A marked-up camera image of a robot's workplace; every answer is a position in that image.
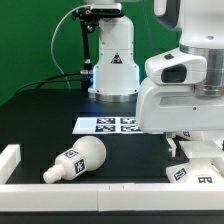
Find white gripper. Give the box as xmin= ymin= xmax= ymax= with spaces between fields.
xmin=136 ymin=49 xmax=224 ymax=154

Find white lamp bulb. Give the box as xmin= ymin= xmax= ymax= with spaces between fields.
xmin=43 ymin=136 xmax=106 ymax=184

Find white lamp base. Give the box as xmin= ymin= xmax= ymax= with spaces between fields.
xmin=166 ymin=141 xmax=224 ymax=184

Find grey camera cable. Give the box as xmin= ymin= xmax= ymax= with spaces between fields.
xmin=50 ymin=4 xmax=91 ymax=90

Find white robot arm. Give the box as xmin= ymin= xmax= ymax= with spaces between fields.
xmin=89 ymin=0 xmax=224 ymax=147

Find white marker sheet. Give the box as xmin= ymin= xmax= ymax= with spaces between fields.
xmin=72 ymin=117 xmax=141 ymax=134

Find black camera on stand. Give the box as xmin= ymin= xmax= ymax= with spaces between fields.
xmin=72 ymin=3 xmax=124 ymax=91

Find white table fence frame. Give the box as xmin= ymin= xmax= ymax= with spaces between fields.
xmin=0 ymin=144 xmax=224 ymax=212

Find white lamp shade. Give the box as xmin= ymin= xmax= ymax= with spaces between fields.
xmin=176 ymin=130 xmax=224 ymax=148

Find black cables on table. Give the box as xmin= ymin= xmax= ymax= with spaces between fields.
xmin=15 ymin=71 xmax=84 ymax=95

